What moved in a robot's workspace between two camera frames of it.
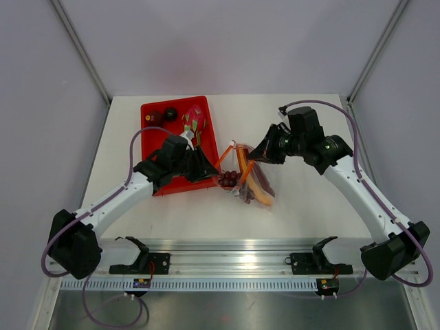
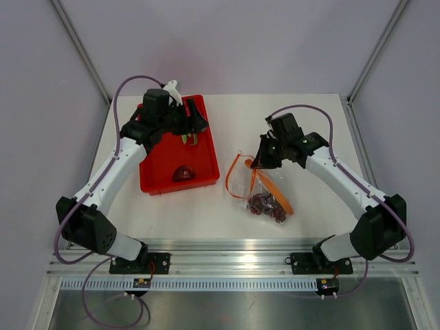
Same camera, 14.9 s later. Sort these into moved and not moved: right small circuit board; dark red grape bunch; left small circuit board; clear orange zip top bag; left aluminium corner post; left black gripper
Moved: dark red grape bunch; clear orange zip top bag; left black gripper
Not moved: left small circuit board; right small circuit board; left aluminium corner post
